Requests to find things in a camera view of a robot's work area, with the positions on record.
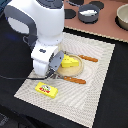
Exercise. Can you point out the black stove burner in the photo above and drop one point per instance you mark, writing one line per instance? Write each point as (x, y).
(70, 13)
(99, 4)

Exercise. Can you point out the yellow cheese wedge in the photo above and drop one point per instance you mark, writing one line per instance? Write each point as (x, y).
(69, 62)

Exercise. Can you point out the small grey pot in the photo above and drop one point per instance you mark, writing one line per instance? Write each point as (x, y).
(88, 19)

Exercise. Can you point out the wooden handled knife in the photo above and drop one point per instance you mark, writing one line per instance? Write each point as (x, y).
(88, 58)

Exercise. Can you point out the wooden handled fork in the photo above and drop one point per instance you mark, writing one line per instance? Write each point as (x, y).
(70, 79)

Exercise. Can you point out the yellow butter box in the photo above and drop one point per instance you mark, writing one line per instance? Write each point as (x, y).
(46, 90)

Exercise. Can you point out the beige bowl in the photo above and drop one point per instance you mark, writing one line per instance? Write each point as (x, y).
(122, 14)

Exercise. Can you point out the beige woven placemat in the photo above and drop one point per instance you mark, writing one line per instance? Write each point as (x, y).
(76, 102)

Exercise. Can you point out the pink toy stove board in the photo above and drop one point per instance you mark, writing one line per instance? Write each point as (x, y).
(105, 26)

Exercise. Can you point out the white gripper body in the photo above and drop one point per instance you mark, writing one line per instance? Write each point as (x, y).
(45, 58)

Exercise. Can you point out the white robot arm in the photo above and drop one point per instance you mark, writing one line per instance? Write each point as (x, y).
(43, 21)

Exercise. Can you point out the round wooden plate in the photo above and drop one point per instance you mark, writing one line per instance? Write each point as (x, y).
(71, 71)

